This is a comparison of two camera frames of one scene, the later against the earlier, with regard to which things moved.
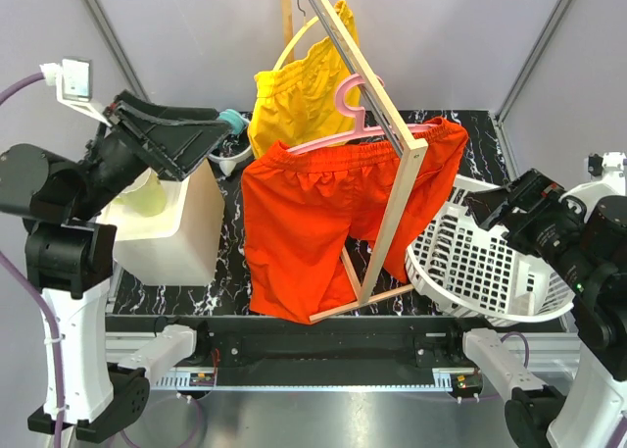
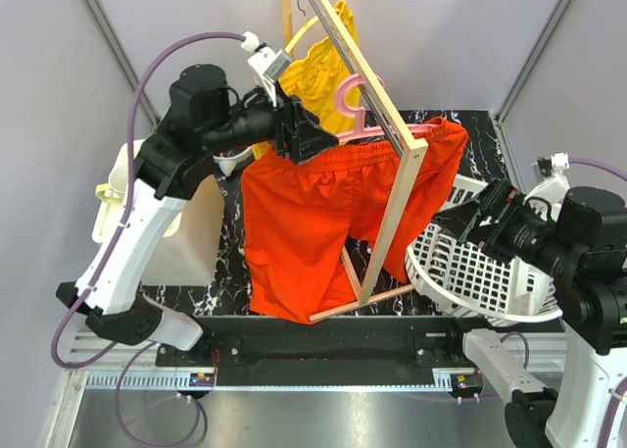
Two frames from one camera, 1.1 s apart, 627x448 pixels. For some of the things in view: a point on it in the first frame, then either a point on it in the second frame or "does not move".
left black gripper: (172, 137) to (298, 133)
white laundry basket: (464, 264) does not move
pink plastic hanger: (361, 131) does not move
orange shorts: (311, 215) does not move
